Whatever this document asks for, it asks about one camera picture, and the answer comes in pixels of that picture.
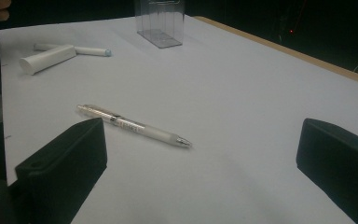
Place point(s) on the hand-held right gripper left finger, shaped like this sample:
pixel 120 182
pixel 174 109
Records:
pixel 65 165

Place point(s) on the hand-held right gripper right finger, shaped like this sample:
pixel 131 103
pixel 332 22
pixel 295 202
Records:
pixel 341 161

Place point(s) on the clear retractable pen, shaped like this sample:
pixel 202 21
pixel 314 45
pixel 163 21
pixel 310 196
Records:
pixel 136 127

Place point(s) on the white pen with blue tip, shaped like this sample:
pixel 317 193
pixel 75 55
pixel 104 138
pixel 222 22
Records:
pixel 90 50

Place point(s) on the clear plastic organizer box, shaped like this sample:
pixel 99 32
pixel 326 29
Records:
pixel 160 25

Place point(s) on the white tube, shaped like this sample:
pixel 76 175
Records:
pixel 46 59

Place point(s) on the white sheet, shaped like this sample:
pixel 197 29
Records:
pixel 217 102

